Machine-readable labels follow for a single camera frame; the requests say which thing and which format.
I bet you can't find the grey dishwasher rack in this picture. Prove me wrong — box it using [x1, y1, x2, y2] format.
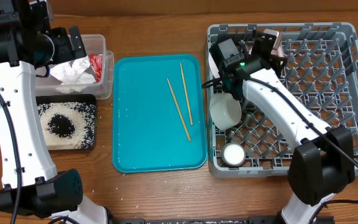
[207, 22, 358, 178]

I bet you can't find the black tray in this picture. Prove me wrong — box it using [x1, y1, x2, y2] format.
[35, 93, 98, 151]

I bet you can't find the red wrapper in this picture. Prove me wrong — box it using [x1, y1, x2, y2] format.
[89, 53, 103, 82]

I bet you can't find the clear plastic bin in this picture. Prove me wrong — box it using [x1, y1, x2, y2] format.
[35, 34, 114, 100]

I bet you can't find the white cup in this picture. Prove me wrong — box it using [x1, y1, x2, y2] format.
[221, 142, 246, 167]

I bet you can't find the teal serving tray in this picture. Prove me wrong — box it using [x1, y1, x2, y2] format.
[112, 54, 208, 174]

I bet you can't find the pink bowl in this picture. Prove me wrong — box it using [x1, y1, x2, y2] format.
[250, 29, 282, 61]

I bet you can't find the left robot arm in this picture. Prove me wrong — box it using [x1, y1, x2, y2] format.
[0, 0, 114, 224]

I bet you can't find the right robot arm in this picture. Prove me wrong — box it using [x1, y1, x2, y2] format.
[215, 29, 355, 223]

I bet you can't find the grey-white bowl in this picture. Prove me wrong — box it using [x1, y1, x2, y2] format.
[209, 93, 242, 130]

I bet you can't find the pile of rice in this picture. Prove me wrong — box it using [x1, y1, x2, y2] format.
[37, 101, 96, 149]

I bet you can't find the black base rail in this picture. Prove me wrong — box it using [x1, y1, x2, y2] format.
[113, 215, 335, 224]

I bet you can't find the large white plate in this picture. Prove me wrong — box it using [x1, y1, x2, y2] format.
[208, 53, 220, 78]

